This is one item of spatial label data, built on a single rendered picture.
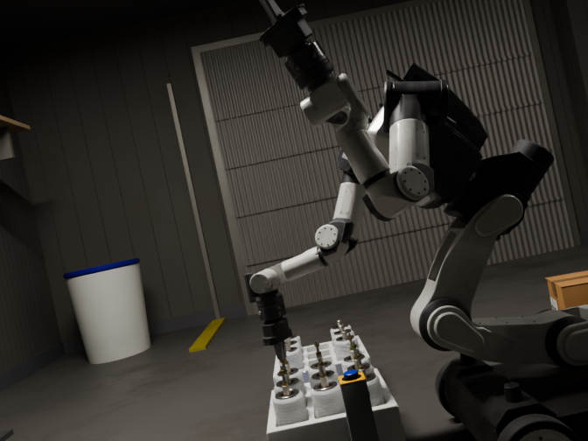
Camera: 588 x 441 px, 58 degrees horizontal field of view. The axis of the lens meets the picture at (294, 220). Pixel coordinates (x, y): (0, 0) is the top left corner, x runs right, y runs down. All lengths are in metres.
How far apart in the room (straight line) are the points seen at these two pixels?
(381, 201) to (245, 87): 3.98
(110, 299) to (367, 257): 2.24
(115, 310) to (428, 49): 3.53
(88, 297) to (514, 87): 4.09
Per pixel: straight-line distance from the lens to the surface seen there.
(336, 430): 1.66
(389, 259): 4.97
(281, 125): 4.95
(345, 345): 2.19
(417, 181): 1.14
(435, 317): 1.49
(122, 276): 4.36
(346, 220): 1.63
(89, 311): 4.40
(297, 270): 1.68
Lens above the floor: 0.76
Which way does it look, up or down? level
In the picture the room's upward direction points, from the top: 12 degrees counter-clockwise
